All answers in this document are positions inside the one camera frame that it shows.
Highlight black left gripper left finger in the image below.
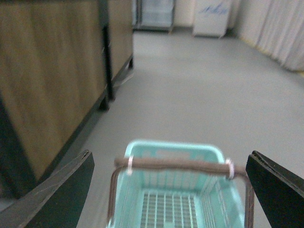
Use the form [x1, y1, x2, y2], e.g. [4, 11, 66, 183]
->
[0, 150, 95, 228]

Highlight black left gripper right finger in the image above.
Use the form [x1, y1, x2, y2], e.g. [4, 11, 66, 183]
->
[246, 151, 304, 228]

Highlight white chest freezer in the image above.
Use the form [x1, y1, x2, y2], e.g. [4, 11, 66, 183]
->
[192, 0, 232, 38]

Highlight white curtain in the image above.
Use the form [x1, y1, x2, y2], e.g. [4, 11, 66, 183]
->
[235, 0, 304, 72]

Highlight brown plastic basket handle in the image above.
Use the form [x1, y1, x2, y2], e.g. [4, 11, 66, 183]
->
[107, 157, 255, 228]

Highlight light teal plastic basket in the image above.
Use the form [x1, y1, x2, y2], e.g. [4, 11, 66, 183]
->
[107, 140, 245, 228]

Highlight glass door refrigerator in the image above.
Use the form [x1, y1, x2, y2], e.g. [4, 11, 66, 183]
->
[132, 0, 176, 33]

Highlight wooden panel display stand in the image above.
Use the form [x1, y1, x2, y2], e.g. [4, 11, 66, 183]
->
[0, 0, 133, 199]

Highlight white cable tie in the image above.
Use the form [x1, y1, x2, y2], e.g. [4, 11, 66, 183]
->
[225, 158, 235, 180]

